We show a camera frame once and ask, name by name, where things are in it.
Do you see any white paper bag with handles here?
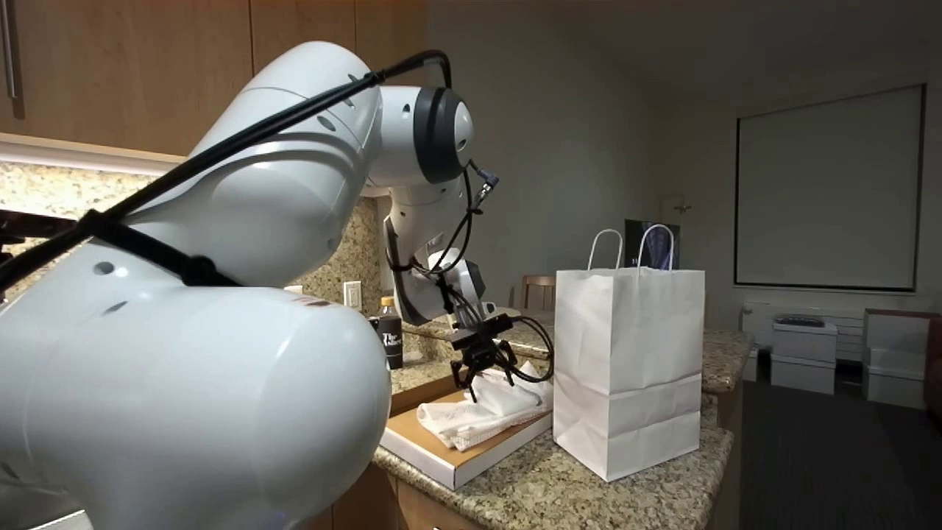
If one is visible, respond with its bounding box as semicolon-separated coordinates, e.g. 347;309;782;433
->
549;222;708;484

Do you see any white stacked storage box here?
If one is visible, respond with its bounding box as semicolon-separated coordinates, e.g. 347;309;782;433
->
861;306;933;412
767;312;839;398

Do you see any flat cardboard box tray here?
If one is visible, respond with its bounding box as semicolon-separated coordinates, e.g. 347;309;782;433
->
375;377;556;490

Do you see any wooden upper cabinet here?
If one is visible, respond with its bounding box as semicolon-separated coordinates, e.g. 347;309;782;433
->
0;0;428;159

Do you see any wooden chair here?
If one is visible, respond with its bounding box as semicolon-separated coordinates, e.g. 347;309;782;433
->
509;271;558;317

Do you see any metal cabinet handle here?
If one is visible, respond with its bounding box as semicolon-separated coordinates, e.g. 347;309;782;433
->
0;0;24;122

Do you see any white wall outlet plate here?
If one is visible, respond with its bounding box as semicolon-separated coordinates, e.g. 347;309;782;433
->
339;275;364;317

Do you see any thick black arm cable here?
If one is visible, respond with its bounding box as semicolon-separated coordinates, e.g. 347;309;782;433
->
0;47;455;297

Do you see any white wall projection board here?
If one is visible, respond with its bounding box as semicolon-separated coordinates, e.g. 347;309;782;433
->
729;83;929;295

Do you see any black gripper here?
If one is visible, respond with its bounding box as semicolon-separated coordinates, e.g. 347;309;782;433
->
450;312;520;405

